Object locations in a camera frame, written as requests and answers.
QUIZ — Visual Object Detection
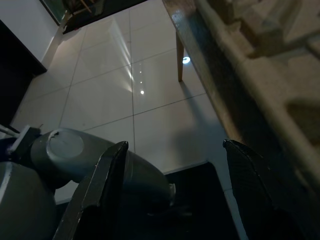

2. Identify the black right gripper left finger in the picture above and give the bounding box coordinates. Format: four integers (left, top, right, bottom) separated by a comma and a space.
52, 141, 130, 240

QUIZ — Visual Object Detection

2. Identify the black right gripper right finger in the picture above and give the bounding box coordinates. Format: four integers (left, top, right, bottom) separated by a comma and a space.
222, 139, 320, 240

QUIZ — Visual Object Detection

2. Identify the silver robot right leg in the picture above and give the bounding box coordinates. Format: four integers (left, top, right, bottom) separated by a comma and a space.
0, 124, 177, 240

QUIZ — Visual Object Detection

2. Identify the table with light wooden legs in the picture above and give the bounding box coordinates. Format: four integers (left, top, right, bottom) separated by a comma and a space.
162, 0, 320, 201

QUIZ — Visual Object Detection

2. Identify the dark cabinet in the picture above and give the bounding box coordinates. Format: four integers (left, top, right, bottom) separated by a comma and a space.
0, 19, 48, 126

